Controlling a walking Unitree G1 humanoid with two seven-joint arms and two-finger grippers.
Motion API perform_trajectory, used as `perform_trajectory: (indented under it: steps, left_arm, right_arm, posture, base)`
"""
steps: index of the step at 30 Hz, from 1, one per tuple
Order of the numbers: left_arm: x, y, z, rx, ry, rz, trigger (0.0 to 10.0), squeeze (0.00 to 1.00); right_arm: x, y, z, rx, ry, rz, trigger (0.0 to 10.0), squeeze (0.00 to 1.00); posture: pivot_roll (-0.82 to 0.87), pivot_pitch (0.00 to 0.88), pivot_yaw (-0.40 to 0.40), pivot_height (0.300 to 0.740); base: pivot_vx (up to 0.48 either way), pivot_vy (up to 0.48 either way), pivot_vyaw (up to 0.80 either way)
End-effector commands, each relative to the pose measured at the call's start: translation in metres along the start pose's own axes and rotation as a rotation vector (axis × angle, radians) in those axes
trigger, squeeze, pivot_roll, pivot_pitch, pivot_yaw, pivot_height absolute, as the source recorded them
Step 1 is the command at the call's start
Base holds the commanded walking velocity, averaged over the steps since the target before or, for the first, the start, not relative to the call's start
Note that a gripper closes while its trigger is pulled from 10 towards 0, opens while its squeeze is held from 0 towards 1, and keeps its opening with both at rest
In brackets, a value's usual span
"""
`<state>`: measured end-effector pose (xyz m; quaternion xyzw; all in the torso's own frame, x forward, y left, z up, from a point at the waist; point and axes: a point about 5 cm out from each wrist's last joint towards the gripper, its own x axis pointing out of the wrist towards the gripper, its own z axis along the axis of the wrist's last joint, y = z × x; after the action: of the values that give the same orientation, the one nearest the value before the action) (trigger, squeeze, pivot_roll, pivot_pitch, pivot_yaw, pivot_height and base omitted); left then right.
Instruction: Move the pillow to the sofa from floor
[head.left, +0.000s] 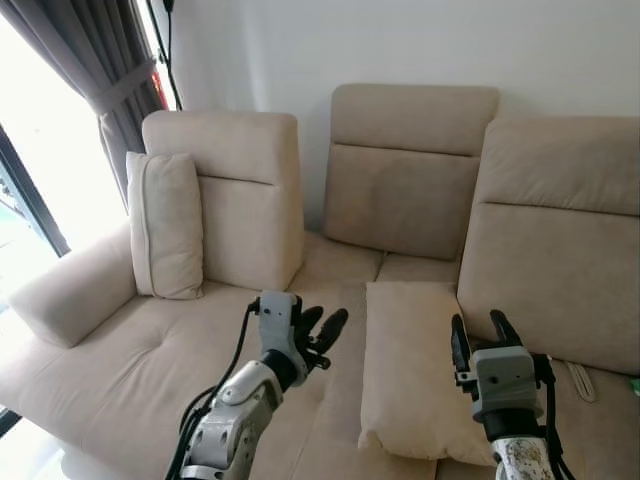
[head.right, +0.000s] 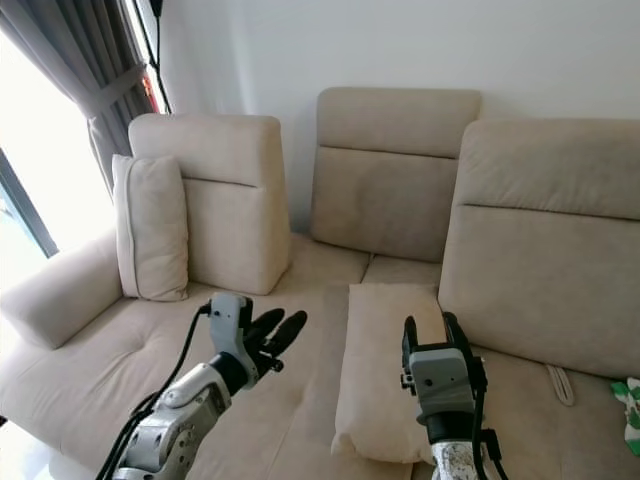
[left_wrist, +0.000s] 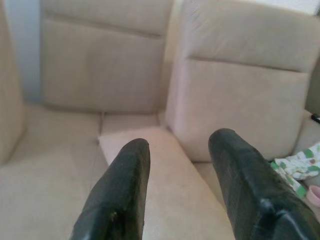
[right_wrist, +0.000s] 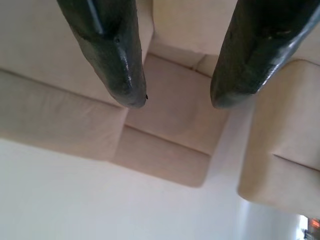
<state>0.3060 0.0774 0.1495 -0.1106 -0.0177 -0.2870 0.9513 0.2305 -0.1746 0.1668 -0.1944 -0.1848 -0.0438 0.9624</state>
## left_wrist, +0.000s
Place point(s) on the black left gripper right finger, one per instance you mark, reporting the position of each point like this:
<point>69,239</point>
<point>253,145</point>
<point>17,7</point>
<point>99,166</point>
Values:
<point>250,190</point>

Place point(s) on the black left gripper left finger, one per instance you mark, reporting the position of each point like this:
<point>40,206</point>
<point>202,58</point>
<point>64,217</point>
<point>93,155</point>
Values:
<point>120,190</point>

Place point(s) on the beige fabric sofa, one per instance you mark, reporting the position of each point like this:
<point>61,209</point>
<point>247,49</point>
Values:
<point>50,175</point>

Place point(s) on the beige sofa backrest cushion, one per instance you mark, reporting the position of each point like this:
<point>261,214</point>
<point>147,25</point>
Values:
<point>10,100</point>
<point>237,100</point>
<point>100,75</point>

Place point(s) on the white green patterned cloth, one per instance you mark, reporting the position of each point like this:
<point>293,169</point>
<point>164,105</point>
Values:
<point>297,165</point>

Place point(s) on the small pink item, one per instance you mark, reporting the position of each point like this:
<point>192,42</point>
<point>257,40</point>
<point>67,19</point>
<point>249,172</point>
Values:
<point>312,197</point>

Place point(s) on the black remote control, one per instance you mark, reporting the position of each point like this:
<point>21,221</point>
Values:
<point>316,118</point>

